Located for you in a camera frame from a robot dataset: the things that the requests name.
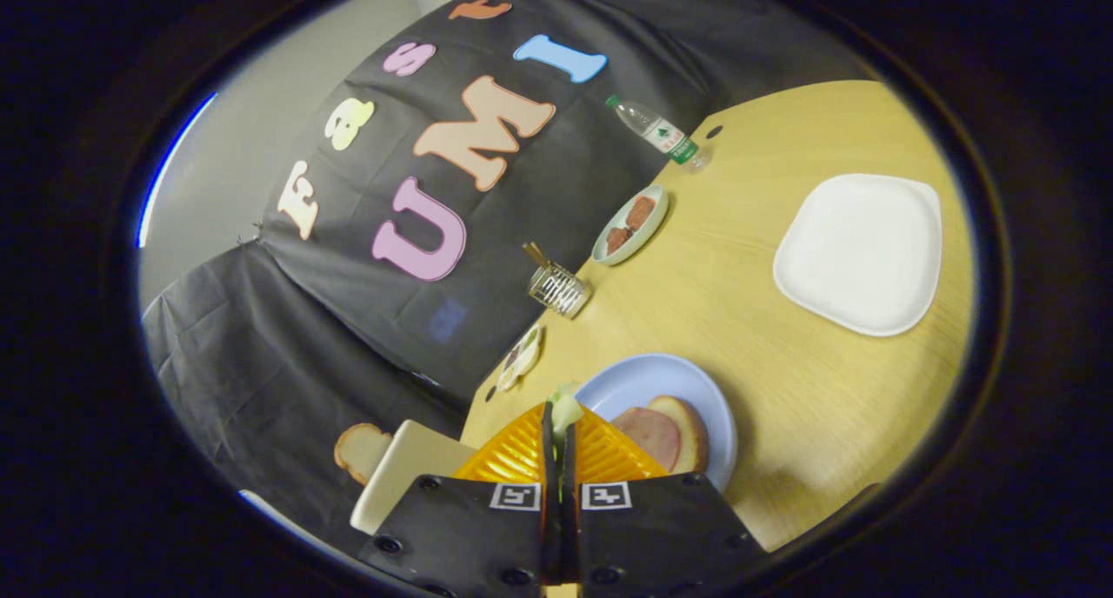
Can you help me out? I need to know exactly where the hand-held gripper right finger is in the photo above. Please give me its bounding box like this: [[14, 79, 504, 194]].
[[562, 405, 768, 598]]

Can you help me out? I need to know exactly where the white toaster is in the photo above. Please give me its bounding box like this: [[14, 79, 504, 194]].
[[350, 419, 477, 536]]

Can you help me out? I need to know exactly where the pink ham slice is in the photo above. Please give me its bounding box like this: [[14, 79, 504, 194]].
[[611, 407, 683, 473]]

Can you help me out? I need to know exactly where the white square plate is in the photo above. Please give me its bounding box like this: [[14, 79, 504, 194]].
[[772, 173, 943, 338]]

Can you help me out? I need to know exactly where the pale bread slice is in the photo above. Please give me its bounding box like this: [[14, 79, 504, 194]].
[[645, 395, 710, 475]]

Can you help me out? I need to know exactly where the small white sauce dish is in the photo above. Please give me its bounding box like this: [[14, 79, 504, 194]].
[[497, 322, 545, 393]]

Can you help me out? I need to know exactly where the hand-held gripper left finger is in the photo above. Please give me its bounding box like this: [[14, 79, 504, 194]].
[[357, 401, 559, 598]]

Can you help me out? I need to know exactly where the clear water bottle green cap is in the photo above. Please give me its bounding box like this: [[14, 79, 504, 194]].
[[605, 94, 712, 171]]

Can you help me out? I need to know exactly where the green lettuce leaf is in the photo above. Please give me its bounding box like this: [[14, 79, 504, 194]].
[[546, 383, 585, 447]]

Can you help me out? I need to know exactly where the blue round plate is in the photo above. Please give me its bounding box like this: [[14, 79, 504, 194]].
[[574, 353, 738, 493]]

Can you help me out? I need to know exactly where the metal mesh cup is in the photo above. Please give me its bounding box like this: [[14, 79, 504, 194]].
[[527, 262, 594, 320]]

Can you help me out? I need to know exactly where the brown crust bread slice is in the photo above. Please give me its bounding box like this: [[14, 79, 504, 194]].
[[334, 422, 394, 486]]

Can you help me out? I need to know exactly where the green round plate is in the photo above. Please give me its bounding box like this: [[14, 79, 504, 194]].
[[591, 183, 670, 267]]

